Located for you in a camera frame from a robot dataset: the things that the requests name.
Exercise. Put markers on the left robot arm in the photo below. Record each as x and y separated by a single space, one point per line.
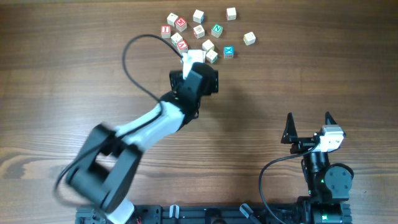
106 164

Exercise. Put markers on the block with red drawing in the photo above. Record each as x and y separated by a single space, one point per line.
199 31

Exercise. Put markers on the blue X block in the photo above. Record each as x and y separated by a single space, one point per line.
228 52

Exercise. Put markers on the plain block top right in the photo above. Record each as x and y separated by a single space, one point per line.
231 13

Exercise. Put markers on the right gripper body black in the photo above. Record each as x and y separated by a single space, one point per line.
303 143

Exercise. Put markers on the block with blue side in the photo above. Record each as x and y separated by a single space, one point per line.
198 16

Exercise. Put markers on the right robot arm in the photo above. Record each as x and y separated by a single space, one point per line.
328 184

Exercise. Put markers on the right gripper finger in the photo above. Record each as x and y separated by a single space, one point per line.
289 135
329 119

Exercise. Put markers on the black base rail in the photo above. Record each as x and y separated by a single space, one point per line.
287 213

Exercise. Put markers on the red I block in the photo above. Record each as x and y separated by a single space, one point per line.
165 32

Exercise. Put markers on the plain block above A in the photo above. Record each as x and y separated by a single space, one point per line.
176 38

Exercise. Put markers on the plain block top left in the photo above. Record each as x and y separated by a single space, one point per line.
171 19

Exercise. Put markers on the red M block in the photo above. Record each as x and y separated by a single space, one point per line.
180 24

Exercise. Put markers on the green N block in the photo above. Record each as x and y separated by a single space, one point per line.
217 30

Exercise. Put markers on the block with green side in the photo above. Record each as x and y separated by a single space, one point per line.
211 56

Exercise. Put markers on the yellowish block far right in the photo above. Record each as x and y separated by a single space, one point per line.
249 38

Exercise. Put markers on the red A block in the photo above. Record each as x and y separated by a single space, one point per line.
182 46

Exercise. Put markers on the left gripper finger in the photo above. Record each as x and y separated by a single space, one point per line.
213 83
176 79

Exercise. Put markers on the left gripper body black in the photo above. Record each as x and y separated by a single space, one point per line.
184 81

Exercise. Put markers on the plain block centre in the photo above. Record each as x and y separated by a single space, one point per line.
208 45

